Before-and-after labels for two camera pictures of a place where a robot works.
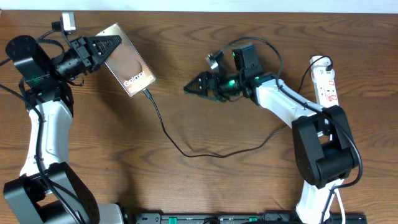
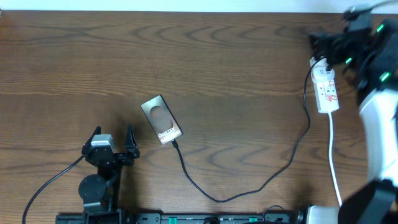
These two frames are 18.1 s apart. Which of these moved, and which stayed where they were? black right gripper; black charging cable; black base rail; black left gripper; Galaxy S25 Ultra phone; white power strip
Moved: black right gripper; black charging cable; Galaxy S25 Ultra phone; black left gripper
Stayed: black base rail; white power strip
